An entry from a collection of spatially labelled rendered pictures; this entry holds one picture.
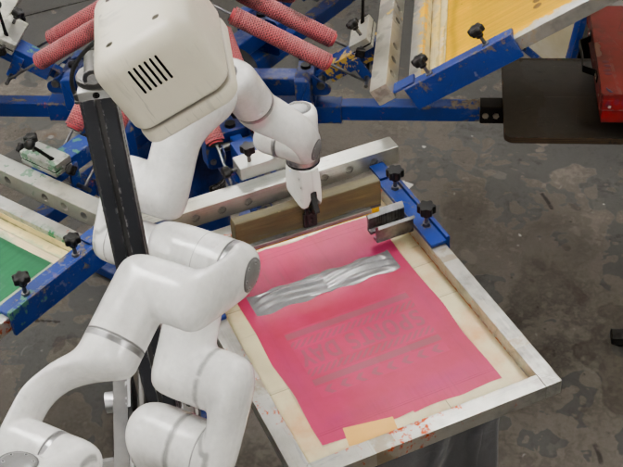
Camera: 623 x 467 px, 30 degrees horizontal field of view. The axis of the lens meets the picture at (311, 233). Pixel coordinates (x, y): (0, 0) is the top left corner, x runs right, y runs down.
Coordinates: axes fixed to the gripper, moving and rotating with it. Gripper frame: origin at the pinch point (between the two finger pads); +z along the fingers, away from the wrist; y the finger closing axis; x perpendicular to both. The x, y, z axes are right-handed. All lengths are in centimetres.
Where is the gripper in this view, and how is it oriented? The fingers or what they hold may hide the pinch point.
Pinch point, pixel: (306, 214)
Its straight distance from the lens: 262.4
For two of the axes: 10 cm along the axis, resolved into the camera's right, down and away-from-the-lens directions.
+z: 0.5, 7.7, 6.3
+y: 4.0, 5.6, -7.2
